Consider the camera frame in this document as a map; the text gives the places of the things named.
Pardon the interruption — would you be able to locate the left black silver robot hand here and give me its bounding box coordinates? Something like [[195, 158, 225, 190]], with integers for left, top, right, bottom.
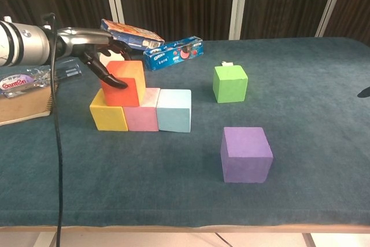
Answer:
[[56, 26, 132, 90]]

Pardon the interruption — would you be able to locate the orange foam cube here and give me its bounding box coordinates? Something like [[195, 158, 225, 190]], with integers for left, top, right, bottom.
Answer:
[[101, 60, 146, 108]]

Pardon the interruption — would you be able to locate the yellow foam cube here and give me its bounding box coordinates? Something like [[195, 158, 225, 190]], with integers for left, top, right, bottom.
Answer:
[[89, 88, 129, 132]]

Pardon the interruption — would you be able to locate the pink foam cube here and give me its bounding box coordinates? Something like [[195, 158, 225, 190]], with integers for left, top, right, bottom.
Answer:
[[123, 87, 161, 132]]

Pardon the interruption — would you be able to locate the light blue foam cube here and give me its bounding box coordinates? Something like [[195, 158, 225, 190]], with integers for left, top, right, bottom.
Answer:
[[156, 89, 193, 134]]

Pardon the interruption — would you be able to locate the purple foam cube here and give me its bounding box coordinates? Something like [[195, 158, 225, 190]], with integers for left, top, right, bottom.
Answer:
[[220, 127, 274, 183]]

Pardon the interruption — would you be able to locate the yellow-green canister white lid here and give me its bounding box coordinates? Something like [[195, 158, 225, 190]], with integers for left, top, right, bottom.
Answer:
[[97, 47, 125, 67]]

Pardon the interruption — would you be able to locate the orange blue cracker box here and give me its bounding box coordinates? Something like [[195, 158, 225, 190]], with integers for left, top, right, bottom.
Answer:
[[99, 19, 165, 51]]

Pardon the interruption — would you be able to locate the clear plastic water bottle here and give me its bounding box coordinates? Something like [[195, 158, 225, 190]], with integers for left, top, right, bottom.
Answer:
[[0, 57, 83, 99]]

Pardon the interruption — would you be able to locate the blue Oreo cookie box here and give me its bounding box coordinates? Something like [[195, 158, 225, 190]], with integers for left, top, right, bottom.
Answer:
[[143, 36, 204, 72]]

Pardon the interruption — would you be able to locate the brown spiral notebook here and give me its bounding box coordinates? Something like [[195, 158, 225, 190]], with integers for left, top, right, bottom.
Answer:
[[0, 83, 60, 127]]

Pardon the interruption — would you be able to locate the green foam cube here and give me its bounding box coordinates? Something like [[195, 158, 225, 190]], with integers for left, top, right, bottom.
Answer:
[[212, 65, 249, 104]]

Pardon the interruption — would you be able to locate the dark teal table cloth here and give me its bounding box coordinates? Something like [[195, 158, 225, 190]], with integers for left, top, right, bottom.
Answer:
[[0, 37, 370, 227]]

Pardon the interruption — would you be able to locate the black left hand cable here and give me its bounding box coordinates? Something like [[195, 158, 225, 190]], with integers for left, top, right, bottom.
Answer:
[[41, 12, 64, 247]]

